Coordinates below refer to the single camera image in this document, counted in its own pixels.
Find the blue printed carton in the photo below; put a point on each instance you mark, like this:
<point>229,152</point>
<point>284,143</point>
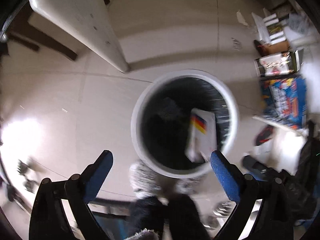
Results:
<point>284,101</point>

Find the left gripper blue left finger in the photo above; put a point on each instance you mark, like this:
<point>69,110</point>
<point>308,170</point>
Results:
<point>48,219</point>

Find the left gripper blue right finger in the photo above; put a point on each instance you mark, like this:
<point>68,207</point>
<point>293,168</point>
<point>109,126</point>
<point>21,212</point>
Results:
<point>274,216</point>

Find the right grey slipper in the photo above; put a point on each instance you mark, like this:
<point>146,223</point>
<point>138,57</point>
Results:
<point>189,186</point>

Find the black chair with jacket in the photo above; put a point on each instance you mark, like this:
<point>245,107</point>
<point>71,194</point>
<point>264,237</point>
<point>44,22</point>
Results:
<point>14,19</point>

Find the red black sandal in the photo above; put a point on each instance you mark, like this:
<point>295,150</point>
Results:
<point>265,135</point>

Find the white trash bin black liner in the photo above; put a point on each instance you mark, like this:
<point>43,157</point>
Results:
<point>162,116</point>

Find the left grey slipper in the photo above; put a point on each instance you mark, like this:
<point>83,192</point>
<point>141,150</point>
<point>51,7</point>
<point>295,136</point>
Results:
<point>143,180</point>

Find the person's dark trouser legs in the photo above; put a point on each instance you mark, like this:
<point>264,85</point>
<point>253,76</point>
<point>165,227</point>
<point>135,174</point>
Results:
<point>148,216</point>

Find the white table leg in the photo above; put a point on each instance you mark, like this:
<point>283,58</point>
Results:
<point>88,22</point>

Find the white box colourful stripes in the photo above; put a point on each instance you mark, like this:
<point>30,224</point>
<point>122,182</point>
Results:
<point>202,139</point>

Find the white black printed box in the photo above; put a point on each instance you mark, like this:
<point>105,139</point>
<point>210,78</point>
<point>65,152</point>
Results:
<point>279,64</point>

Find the grey slipper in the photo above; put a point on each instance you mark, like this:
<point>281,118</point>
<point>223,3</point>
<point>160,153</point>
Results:
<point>143,180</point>
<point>189,186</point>

